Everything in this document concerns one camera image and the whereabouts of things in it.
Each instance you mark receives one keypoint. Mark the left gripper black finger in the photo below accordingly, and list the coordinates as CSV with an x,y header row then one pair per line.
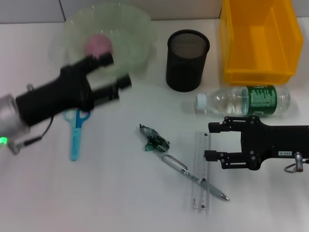
x,y
122,83
103,59

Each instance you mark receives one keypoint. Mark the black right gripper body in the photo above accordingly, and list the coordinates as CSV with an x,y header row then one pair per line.
x,y
277,145

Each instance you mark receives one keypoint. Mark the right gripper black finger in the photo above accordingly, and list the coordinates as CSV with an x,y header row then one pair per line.
x,y
210,155
216,127

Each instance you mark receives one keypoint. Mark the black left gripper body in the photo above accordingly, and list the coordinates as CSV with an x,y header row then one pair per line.
x,y
55,96

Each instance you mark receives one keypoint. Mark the pink toy peach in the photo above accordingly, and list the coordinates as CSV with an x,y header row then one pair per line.
x,y
97,46

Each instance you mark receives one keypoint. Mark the green plastic wrapper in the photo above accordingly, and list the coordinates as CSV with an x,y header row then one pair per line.
x,y
154,141

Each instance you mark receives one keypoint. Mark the clear plastic ruler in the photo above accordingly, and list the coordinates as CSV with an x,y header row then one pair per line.
x,y
204,149

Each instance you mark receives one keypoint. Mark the silver ballpoint pen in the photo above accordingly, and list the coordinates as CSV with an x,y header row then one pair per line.
x,y
181,169

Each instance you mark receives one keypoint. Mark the green translucent fruit bowl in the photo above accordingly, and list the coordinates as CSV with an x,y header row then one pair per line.
x,y
135,36

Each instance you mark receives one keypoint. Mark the clear bottle with green label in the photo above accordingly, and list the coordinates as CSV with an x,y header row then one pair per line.
x,y
262,100

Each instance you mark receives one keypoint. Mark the blue and teal scissors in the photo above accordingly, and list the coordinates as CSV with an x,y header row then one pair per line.
x,y
76,140

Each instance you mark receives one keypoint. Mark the black mesh cup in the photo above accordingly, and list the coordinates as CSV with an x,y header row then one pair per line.
x,y
186,67

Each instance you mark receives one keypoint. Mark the yellow plastic bin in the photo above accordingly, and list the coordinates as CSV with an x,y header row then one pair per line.
x,y
241,48

